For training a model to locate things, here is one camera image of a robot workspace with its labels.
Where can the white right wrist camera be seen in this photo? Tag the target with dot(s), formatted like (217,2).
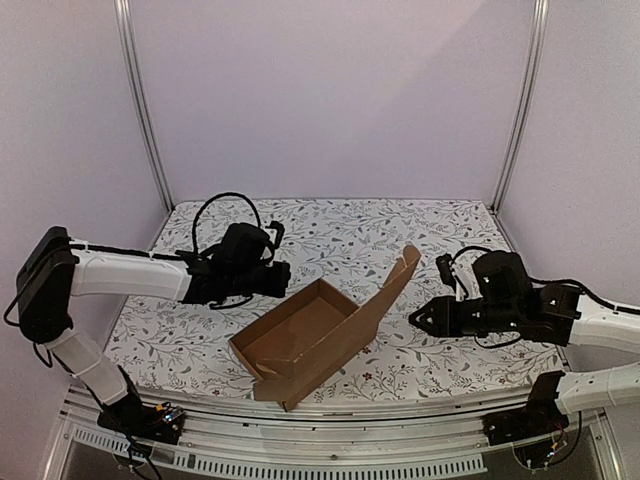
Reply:
(450,278)

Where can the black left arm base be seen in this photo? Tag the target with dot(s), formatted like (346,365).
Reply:
(130,416)

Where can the brown cardboard paper box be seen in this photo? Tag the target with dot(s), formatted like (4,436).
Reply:
(294,348)

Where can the left aluminium corner post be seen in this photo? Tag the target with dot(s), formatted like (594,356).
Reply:
(133,71)

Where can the aluminium corner post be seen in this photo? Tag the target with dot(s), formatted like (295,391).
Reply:
(133,71)
(525,100)

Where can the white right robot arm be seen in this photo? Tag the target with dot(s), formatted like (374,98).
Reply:
(603,324)

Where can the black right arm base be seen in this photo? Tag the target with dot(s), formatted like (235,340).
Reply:
(539,416)

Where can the right aluminium corner post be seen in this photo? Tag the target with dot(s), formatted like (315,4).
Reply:
(525,100)

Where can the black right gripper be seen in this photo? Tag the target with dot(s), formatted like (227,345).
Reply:
(451,317)

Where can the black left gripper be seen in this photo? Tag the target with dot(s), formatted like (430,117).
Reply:
(282,275)

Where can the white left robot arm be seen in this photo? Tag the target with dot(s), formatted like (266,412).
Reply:
(61,269)

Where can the aluminium front rail frame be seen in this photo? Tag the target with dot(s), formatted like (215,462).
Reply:
(226,438)

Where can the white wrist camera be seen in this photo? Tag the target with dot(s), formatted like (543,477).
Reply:
(277,231)
(450,278)

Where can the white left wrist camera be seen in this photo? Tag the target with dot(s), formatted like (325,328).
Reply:
(277,231)

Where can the floral patterned table mat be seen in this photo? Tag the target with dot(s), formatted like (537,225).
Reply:
(352,244)

